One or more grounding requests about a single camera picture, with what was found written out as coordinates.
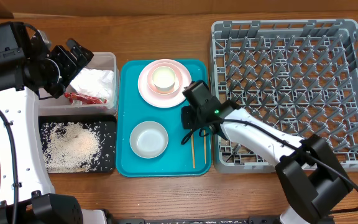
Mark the right wooden chopstick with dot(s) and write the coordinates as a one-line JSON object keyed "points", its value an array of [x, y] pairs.
{"points": [[204, 147]]}

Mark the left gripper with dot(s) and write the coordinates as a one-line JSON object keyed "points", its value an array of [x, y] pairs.
{"points": [[69, 63]]}

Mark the clear plastic bin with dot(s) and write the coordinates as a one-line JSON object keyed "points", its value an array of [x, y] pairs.
{"points": [[61, 106]]}

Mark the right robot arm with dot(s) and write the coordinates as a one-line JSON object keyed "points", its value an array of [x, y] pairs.
{"points": [[312, 178]]}

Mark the pile of rice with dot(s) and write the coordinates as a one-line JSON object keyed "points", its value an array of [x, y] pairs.
{"points": [[70, 146]]}

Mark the left wooden chopstick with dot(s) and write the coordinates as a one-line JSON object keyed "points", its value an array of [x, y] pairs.
{"points": [[193, 152]]}

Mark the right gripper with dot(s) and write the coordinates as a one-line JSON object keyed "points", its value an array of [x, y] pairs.
{"points": [[188, 112]]}

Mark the wooden chopstick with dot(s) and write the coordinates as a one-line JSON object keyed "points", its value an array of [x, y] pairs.
{"points": [[193, 152], [204, 147]]}

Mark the teal serving tray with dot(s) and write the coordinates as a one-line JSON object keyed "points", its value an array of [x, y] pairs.
{"points": [[133, 109]]}

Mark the black plastic tray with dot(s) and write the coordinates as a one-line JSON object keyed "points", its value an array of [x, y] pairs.
{"points": [[107, 143]]}

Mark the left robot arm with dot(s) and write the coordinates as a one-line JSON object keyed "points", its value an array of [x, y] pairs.
{"points": [[26, 192]]}

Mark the red snack wrapper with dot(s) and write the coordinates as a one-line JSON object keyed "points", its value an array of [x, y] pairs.
{"points": [[81, 99]]}

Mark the white cup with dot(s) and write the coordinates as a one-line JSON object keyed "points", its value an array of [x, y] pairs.
{"points": [[163, 79]]}

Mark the white napkin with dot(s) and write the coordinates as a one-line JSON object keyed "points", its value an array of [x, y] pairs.
{"points": [[95, 83]]}

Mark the pink plate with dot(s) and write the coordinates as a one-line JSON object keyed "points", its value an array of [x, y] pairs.
{"points": [[163, 101]]}

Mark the grey bowl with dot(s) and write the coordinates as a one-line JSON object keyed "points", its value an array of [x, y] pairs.
{"points": [[149, 139]]}

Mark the grey dishwasher rack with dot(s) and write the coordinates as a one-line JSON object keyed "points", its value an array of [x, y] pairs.
{"points": [[299, 76]]}

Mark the pink bowl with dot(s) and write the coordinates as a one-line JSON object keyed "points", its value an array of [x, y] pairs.
{"points": [[178, 77]]}

